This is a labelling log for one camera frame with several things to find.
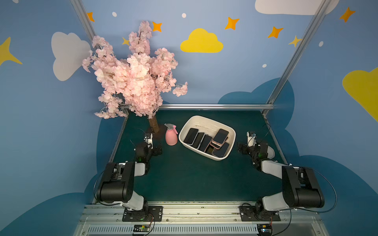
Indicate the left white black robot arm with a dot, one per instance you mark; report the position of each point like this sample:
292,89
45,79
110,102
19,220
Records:
116,186

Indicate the pink spray bottle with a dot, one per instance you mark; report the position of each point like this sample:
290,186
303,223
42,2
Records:
171,135

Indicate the pink case phone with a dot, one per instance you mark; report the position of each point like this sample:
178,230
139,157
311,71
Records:
221,152
220,137

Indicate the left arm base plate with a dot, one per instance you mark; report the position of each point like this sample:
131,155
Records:
151,213

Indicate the left green circuit board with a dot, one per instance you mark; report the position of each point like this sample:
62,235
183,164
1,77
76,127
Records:
141,228

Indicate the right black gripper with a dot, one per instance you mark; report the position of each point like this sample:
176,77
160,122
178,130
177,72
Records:
244,149

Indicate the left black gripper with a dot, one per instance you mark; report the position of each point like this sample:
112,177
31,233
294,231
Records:
155,150

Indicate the white case phone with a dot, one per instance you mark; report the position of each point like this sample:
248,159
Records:
191,136

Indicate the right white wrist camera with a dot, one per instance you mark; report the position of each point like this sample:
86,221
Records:
251,138

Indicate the right green circuit board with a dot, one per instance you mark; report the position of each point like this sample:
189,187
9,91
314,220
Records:
264,230

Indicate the pink cherry blossom tree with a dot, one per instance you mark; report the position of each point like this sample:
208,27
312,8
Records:
135,83

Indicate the aluminium rail base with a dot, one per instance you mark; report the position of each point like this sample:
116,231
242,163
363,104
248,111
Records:
196,218

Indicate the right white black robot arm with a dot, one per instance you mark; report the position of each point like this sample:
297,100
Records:
300,187

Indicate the white plastic storage box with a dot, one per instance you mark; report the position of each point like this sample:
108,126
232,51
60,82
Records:
209,127

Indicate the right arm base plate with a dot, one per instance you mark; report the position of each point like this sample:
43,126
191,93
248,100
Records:
249,213

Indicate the green circuit board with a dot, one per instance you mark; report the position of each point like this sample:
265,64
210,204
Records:
264,230
141,228

